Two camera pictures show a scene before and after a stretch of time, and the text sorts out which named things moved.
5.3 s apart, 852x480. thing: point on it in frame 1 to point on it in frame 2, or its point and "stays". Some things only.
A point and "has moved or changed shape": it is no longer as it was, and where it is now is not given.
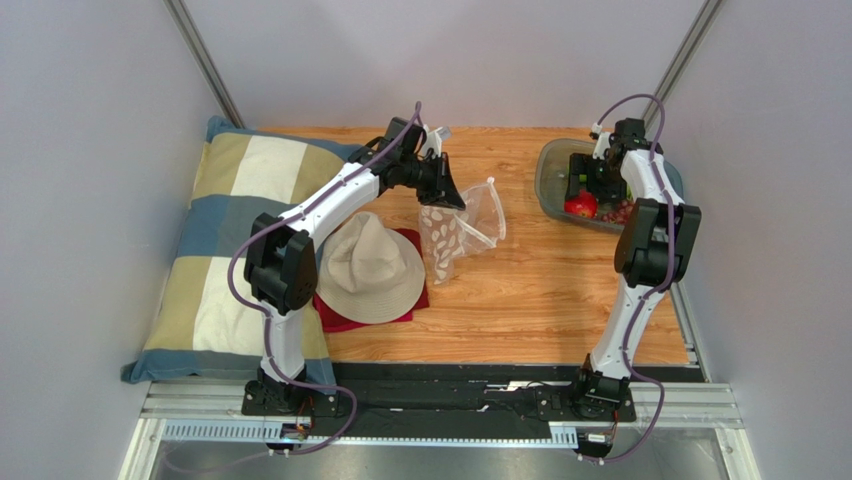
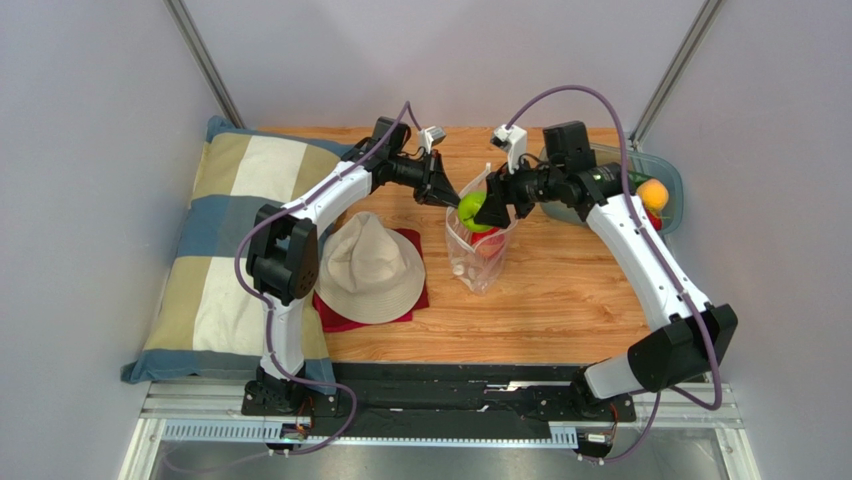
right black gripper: (592, 177) to (509, 189)
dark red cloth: (330, 322) stays
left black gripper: (449, 197) stays
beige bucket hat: (367, 273) stays
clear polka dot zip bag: (451, 233) has moved or changed shape
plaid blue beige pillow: (202, 327) stays
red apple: (585, 204) has moved or changed shape
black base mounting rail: (458, 393) stays
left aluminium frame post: (184, 22) stays
